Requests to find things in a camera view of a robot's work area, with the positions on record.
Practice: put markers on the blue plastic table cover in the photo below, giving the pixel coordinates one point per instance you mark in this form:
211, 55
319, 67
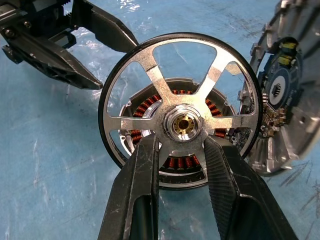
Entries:
50, 150

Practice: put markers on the finned motor cover circuit board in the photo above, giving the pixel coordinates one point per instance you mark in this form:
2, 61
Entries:
280, 82

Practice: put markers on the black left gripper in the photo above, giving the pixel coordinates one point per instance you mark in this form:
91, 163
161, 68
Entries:
37, 15

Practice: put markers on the silver spoked rotor black rim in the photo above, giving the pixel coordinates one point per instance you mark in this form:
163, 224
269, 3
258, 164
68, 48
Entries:
160, 82

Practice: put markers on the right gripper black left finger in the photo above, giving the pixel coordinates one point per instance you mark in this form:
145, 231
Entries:
130, 187

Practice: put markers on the copper wound stator disc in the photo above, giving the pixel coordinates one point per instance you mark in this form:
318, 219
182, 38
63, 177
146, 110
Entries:
180, 162

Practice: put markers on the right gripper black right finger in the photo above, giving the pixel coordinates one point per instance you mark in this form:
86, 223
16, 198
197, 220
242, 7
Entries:
237, 195

